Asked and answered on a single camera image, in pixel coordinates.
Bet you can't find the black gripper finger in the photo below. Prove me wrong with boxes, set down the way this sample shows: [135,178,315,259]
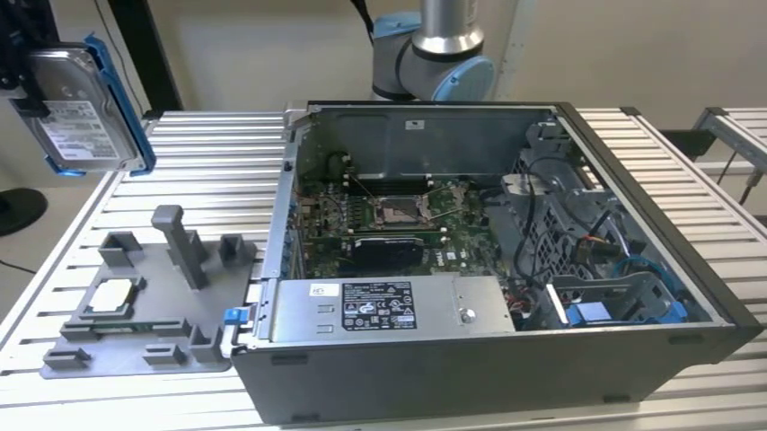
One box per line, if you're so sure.
[9,93,54,119]

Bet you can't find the hard disk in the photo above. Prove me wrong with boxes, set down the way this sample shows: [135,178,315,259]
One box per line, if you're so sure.
[27,31,159,178]

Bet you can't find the gray disk bay cage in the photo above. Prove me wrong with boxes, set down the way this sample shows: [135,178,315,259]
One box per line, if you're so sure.
[485,147,692,333]

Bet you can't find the black round stand base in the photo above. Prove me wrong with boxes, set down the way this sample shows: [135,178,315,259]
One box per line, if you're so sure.
[0,187,50,237]

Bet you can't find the silver CPU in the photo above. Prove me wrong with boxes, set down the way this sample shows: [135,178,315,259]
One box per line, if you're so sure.
[87,280,137,313]

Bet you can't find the gray parts rack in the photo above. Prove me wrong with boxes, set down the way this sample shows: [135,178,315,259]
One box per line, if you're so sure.
[39,204,266,381]

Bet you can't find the green RAM stick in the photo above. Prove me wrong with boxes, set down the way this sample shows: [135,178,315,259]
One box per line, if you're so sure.
[89,321,182,336]

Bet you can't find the metal locking lever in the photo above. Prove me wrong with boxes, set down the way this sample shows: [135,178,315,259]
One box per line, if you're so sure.
[351,173,381,199]

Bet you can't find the black RAM slot bank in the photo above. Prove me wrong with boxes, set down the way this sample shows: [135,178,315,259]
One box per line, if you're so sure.
[350,176,437,195]

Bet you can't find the silver power supply unit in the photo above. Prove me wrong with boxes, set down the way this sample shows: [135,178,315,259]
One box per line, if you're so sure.
[266,276,518,345]

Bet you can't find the CPU socket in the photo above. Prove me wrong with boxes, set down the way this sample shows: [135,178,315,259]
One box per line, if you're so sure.
[373,195,431,228]

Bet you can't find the black heat sink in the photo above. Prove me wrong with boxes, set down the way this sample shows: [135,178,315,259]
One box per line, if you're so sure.
[350,236,429,276]

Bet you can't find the metal socket cover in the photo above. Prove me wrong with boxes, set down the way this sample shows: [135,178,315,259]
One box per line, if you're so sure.
[419,183,469,217]

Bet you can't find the green motherboard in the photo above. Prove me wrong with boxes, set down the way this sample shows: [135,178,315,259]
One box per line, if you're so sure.
[297,177,506,277]

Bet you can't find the open black PC case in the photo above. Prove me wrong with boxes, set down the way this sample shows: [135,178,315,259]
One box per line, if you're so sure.
[230,99,767,426]

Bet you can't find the blue carrier in bay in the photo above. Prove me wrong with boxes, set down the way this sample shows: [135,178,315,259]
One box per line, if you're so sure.
[565,303,619,327]

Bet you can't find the aluminium slat side table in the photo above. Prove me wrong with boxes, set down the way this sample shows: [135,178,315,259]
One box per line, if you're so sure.
[694,106,767,177]

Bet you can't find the black upright post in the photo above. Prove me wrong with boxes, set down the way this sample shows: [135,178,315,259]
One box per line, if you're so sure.
[99,0,185,113]

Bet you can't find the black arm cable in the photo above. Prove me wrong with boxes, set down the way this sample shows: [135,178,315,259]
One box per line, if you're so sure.
[347,0,379,42]

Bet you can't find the silver metal bracket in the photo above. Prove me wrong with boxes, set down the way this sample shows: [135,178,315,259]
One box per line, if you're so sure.
[501,173,542,199]

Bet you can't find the black cable in case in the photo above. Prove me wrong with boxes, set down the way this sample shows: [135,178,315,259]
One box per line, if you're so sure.
[514,155,609,288]

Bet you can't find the black power connector wires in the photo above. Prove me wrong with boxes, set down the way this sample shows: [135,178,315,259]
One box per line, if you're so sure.
[574,233,614,267]

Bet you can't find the blue wire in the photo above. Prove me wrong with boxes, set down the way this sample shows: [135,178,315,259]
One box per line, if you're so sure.
[613,254,668,289]

